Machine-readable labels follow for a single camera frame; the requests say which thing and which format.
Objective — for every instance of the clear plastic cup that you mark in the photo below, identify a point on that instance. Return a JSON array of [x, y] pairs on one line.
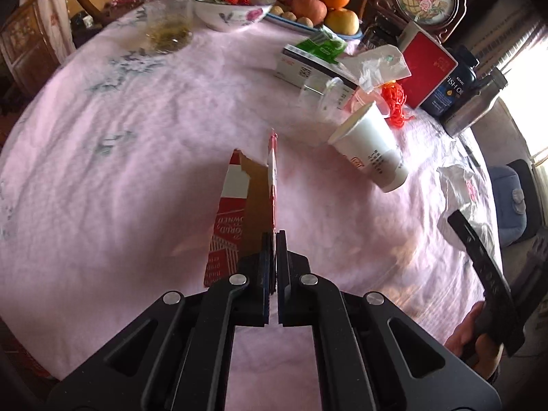
[[319, 96]]

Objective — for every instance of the pink floral curtain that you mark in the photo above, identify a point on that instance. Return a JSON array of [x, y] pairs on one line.
[[53, 25]]

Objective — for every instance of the white paper cup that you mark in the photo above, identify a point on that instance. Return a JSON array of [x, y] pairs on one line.
[[372, 154]]

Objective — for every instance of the floral white bowl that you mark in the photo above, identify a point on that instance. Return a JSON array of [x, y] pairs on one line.
[[233, 15]]

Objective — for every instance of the small brown fruit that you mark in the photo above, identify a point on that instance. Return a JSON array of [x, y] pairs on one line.
[[277, 10], [290, 16], [307, 22]]

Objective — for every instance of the white plastic wrapper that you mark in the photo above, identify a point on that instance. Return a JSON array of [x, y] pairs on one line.
[[381, 66]]

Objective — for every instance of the dark blue supplement bottle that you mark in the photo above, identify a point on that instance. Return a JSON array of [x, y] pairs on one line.
[[449, 87]]

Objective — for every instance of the red cardboard carton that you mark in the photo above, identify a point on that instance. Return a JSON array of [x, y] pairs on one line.
[[242, 205]]

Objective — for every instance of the red foam fruit net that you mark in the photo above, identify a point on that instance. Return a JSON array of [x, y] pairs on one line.
[[396, 105]]

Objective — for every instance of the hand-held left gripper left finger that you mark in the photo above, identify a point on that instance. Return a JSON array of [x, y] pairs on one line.
[[266, 267]]

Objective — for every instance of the person's right hand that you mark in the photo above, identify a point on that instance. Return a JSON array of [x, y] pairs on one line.
[[464, 338]]

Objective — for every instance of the pink tablecloth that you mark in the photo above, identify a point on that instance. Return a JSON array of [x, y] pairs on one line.
[[150, 158]]

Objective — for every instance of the white medicine box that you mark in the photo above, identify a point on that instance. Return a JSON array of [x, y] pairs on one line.
[[299, 68]]

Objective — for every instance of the clear plastic bag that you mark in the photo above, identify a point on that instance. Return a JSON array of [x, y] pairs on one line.
[[462, 197]]

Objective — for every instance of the red apple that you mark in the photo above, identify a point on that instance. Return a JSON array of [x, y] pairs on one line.
[[309, 8]]

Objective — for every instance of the steel thermos bottle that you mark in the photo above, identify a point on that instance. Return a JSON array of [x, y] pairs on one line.
[[473, 105]]

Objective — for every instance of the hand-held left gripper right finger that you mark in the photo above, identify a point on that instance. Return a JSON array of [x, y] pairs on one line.
[[281, 267]]

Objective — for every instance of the clear glass jar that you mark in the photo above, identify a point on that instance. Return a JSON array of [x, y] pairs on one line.
[[167, 30]]

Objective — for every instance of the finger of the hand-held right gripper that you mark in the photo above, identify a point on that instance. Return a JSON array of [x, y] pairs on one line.
[[462, 229]]

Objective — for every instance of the yellow apple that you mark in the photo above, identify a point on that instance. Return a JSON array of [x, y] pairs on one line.
[[342, 22]]

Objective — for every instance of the blue cushion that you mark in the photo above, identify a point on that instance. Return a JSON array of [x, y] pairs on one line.
[[509, 201]]

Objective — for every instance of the blue rimmed fruit plate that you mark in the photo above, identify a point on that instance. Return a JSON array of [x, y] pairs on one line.
[[291, 23]]

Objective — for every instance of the red flat box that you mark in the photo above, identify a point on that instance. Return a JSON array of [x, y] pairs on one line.
[[428, 66]]

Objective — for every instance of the green packet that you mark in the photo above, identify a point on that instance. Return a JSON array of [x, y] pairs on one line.
[[321, 47]]

